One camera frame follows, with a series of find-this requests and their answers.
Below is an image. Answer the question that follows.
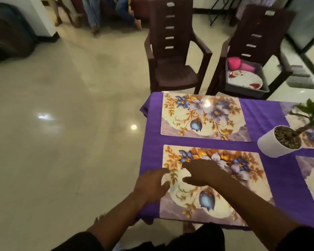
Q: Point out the person's left hand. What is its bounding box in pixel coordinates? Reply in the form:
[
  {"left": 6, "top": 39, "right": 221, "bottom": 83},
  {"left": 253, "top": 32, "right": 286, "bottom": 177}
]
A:
[{"left": 133, "top": 167, "right": 171, "bottom": 207}]

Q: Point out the person's right hand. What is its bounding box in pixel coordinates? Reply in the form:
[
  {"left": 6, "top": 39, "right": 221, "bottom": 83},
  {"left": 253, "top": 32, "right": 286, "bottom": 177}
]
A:
[{"left": 182, "top": 159, "right": 225, "bottom": 187}]

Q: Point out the person's right forearm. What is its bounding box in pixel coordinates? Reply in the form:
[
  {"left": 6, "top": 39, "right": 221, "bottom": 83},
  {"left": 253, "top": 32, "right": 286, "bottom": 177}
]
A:
[{"left": 212, "top": 172, "right": 301, "bottom": 251}]

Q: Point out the person's black shirt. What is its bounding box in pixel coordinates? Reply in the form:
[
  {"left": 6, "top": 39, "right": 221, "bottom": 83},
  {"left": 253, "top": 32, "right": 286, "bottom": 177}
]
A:
[{"left": 51, "top": 223, "right": 314, "bottom": 251}]

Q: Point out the green plant in white pot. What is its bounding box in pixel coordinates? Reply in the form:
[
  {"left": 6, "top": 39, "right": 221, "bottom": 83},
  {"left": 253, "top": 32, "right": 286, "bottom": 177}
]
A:
[{"left": 257, "top": 98, "right": 314, "bottom": 159}]

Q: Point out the purple tablecloth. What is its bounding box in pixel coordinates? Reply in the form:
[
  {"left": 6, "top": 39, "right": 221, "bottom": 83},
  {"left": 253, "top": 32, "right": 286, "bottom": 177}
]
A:
[{"left": 139, "top": 91, "right": 314, "bottom": 233}]

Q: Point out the grey plastic tub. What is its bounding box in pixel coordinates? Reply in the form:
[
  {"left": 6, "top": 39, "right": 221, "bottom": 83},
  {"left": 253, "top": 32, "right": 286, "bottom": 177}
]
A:
[{"left": 224, "top": 59, "right": 270, "bottom": 98}]

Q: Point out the white rose print plate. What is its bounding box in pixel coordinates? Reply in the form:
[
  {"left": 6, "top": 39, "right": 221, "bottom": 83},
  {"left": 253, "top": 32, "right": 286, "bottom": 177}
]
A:
[{"left": 227, "top": 70, "right": 263, "bottom": 90}]

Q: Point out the brown plastic armchair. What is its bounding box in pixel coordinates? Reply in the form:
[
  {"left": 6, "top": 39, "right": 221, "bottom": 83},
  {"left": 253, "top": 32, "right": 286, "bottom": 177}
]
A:
[
  {"left": 144, "top": 0, "right": 213, "bottom": 95},
  {"left": 206, "top": 4, "right": 297, "bottom": 100}
]

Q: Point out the grey striped doormat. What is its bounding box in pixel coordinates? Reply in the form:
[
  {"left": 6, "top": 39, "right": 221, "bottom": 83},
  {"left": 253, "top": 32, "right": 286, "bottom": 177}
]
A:
[{"left": 277, "top": 64, "right": 314, "bottom": 90}]

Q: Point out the black tripod stand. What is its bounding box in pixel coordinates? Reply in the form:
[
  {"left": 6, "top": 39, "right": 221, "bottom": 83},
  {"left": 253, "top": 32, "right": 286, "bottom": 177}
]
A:
[{"left": 209, "top": 0, "right": 241, "bottom": 26}]

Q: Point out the grey patterned hanging cloth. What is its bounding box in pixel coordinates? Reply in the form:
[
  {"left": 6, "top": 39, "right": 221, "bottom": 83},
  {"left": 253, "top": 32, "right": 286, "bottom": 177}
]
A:
[{"left": 235, "top": 0, "right": 278, "bottom": 13}]

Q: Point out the black framed glass door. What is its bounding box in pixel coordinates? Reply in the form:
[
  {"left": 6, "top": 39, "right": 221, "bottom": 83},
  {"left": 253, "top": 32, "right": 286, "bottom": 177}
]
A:
[{"left": 285, "top": 0, "right": 314, "bottom": 86}]

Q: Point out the black suitcase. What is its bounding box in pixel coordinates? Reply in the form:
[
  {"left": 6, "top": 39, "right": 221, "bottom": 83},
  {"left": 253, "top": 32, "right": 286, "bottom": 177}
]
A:
[{"left": 0, "top": 2, "right": 40, "bottom": 63}]

